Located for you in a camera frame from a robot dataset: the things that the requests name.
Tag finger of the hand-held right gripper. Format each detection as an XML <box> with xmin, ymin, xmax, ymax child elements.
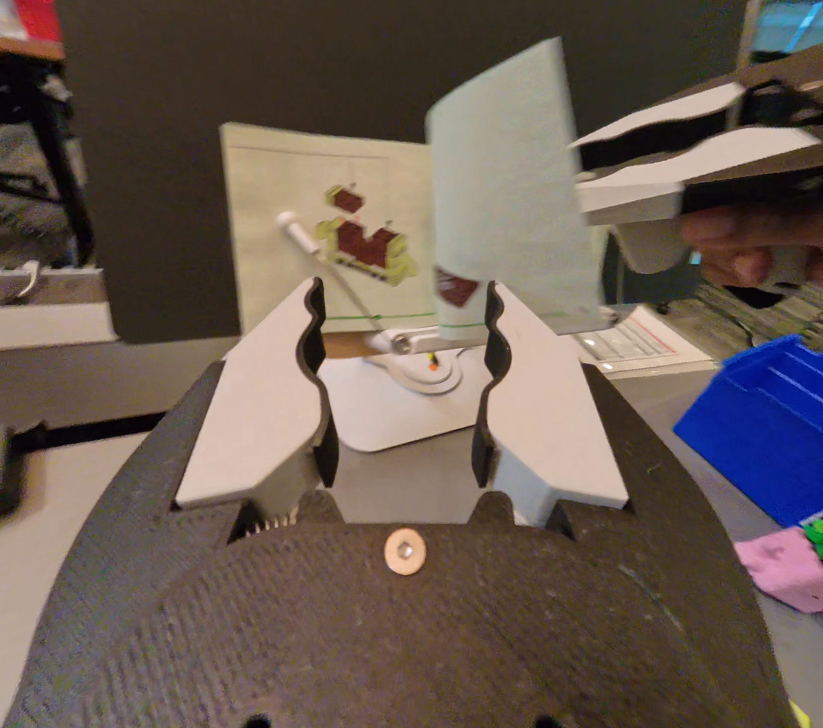
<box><xmin>574</xmin><ymin>126</ymin><xmax>823</xmax><ymax>227</ymax></box>
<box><xmin>569</xmin><ymin>81</ymin><xmax>748</xmax><ymax>172</ymax></box>

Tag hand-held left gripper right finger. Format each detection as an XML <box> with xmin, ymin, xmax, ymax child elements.
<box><xmin>471</xmin><ymin>281</ymin><xmax>630</xmax><ymax>529</ymax></box>

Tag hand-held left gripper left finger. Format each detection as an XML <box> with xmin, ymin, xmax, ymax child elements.
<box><xmin>175</xmin><ymin>277</ymin><xmax>339</xmax><ymax>520</ymax></box>

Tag building instruction booklet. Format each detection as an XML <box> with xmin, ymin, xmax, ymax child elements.
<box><xmin>219</xmin><ymin>36</ymin><xmax>608</xmax><ymax>337</ymax></box>

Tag person's right hand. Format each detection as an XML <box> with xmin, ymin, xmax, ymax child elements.
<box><xmin>680</xmin><ymin>202</ymin><xmax>823</xmax><ymax>293</ymax></box>

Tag laminated paper sheet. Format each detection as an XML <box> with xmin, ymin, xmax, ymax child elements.
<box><xmin>572</xmin><ymin>307</ymin><xmax>718</xmax><ymax>380</ymax></box>

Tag white book stand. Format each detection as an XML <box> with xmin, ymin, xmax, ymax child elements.
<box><xmin>276</xmin><ymin>212</ymin><xmax>496</xmax><ymax>454</ymax></box>

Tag blue storage bin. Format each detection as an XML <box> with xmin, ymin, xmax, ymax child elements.
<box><xmin>674</xmin><ymin>334</ymin><xmax>823</xmax><ymax>528</ymax></box>

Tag pink pig planter toy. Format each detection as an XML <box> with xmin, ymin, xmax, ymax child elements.
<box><xmin>735</xmin><ymin>519</ymin><xmax>823</xmax><ymax>613</ymax></box>

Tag wooden top desk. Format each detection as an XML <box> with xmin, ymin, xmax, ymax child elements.
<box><xmin>0</xmin><ymin>36</ymin><xmax>97</xmax><ymax>269</ymax></box>

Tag red plastic crate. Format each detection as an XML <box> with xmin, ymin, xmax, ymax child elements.
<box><xmin>0</xmin><ymin>0</ymin><xmax>62</xmax><ymax>44</ymax></box>

